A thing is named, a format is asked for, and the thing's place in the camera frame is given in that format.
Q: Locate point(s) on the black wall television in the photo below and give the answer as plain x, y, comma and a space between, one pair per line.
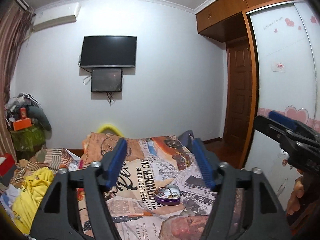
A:
108, 51

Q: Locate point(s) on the white air conditioner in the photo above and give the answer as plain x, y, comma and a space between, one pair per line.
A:
64, 14

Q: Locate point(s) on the orange box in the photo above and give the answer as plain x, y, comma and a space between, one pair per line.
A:
21, 124

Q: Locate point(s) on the brown wooden door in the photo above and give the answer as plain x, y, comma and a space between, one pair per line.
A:
239, 97

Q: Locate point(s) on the yellow clothing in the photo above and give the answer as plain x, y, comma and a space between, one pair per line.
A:
33, 189

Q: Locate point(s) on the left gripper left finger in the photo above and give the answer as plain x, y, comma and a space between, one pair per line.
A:
58, 215

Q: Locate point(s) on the striped brown curtain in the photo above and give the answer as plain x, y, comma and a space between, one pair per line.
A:
15, 23

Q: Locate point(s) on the dark blue backpack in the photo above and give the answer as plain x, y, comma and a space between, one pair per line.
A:
186, 138

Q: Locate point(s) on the small black wall monitor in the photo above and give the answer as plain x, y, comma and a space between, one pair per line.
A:
106, 80

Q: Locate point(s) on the red tissue box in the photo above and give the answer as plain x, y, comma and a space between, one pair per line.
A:
7, 167

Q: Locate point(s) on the green patterned bag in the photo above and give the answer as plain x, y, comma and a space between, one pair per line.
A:
26, 139

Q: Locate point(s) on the yellow plastic chair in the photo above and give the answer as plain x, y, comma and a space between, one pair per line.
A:
110, 128

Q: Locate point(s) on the newspaper print bed blanket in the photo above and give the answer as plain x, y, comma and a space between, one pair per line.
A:
151, 163

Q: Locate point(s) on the white sliding wardrobe door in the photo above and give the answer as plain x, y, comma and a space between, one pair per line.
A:
287, 43

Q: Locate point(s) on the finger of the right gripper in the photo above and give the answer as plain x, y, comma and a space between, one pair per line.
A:
289, 123
272, 129

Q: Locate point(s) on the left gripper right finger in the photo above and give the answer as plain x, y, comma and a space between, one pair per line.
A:
246, 206

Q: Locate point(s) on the wooden overhead cabinet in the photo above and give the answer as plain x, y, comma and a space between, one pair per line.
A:
223, 20

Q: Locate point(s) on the purple heart-shaped jewelry tin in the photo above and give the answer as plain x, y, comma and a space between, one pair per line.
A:
168, 195

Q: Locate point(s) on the person's right hand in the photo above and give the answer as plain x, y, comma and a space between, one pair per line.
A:
293, 204

